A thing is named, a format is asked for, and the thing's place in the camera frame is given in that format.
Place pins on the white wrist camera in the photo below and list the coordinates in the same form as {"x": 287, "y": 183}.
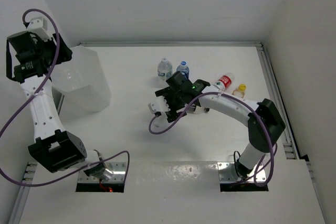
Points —
{"x": 159, "y": 105}
{"x": 39, "y": 26}

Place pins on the clear bottle white label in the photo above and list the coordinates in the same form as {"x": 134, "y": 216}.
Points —
{"x": 164, "y": 69}

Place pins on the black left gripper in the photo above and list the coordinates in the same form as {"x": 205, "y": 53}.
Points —
{"x": 64, "y": 53}

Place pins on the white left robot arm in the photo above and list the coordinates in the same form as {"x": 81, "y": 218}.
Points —
{"x": 29, "y": 60}

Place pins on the blue label Pocari bottle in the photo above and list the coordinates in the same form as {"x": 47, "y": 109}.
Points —
{"x": 184, "y": 69}

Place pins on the translucent white plastic bin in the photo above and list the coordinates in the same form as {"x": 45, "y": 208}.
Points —
{"x": 83, "y": 83}

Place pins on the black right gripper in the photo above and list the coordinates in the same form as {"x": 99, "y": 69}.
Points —
{"x": 172, "y": 115}

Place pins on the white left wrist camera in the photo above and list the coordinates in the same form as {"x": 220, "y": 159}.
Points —
{"x": 39, "y": 26}

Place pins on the red label clear bottle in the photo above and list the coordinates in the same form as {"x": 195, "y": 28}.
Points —
{"x": 224, "y": 82}

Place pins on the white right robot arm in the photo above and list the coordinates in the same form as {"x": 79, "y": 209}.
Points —
{"x": 262, "y": 119}

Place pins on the black cap Pepsi bottle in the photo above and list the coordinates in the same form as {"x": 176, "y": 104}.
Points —
{"x": 198, "y": 110}

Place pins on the yellow cap small bottle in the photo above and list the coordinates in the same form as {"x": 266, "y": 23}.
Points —
{"x": 240, "y": 91}

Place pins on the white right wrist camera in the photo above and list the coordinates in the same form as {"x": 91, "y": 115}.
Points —
{"x": 159, "y": 105}

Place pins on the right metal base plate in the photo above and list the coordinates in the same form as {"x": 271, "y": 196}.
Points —
{"x": 227, "y": 174}

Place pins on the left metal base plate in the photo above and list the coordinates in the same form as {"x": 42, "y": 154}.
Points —
{"x": 107, "y": 173}

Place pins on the metal base plate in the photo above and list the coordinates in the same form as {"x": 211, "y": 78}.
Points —
{"x": 107, "y": 173}
{"x": 227, "y": 174}

